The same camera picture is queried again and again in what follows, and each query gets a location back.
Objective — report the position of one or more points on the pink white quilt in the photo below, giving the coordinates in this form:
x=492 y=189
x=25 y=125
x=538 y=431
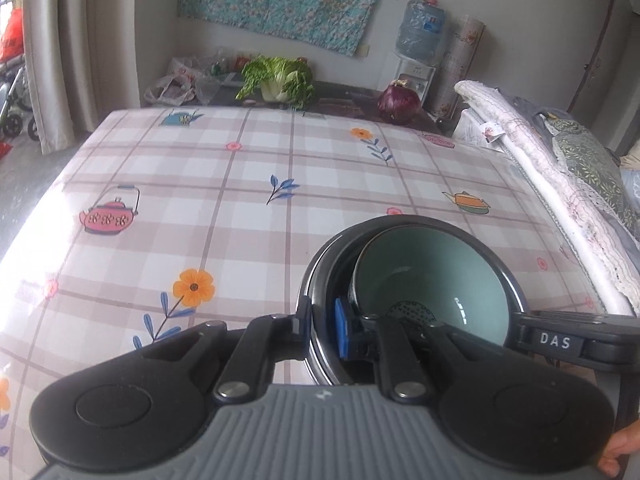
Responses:
x=560 y=180

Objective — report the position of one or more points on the dark side table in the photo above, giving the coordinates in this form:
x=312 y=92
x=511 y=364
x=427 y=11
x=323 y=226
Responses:
x=345 y=102

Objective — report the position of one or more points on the thin wooden pole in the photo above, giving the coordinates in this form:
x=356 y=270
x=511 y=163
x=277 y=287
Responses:
x=600 y=35

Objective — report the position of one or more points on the large steel basin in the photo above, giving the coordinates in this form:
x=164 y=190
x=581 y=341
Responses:
x=312 y=280

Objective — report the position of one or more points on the beige curtain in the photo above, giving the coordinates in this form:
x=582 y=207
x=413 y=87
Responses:
x=80 y=50

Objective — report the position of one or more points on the white water dispenser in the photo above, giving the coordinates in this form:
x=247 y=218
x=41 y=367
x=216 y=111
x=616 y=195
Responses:
x=415 y=77

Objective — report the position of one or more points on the green leaf print pillow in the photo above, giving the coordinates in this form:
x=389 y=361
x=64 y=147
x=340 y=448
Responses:
x=590 y=165

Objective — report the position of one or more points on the grey cloth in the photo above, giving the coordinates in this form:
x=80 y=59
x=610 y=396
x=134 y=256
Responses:
x=525 y=110

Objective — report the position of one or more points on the person's right hand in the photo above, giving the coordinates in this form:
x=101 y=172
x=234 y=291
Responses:
x=625 y=452

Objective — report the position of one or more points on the red onion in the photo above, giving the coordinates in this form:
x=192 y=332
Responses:
x=399 y=102

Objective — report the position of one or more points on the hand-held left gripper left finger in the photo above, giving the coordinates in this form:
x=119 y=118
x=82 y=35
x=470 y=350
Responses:
x=302 y=320

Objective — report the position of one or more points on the plaid printed tablecloth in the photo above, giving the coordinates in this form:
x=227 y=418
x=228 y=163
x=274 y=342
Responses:
x=225 y=240

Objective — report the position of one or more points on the crumpled red plastic bag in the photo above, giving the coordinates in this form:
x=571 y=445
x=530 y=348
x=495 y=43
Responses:
x=5 y=151

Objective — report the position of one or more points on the napa cabbage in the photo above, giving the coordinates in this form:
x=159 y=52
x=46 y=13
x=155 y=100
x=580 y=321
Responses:
x=275 y=80

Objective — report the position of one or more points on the white plastic bag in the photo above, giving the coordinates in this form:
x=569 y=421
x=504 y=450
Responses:
x=175 y=85

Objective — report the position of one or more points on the steel bowl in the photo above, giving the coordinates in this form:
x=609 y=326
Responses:
x=340 y=270

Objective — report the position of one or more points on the hanging red plastic bag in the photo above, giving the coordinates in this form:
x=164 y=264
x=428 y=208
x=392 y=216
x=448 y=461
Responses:
x=11 y=35

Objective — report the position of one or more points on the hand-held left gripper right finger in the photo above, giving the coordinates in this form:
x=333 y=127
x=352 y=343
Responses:
x=342 y=327

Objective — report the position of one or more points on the teal floral wall cloth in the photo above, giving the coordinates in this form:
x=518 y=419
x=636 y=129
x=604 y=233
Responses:
x=290 y=0

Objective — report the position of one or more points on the floral paper roll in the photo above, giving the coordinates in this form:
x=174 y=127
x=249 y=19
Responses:
x=460 y=60

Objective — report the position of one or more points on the blue water jug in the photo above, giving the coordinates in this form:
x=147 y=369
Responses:
x=420 y=27

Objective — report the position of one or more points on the teal ceramic bowl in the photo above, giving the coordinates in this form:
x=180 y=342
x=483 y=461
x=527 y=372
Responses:
x=425 y=270

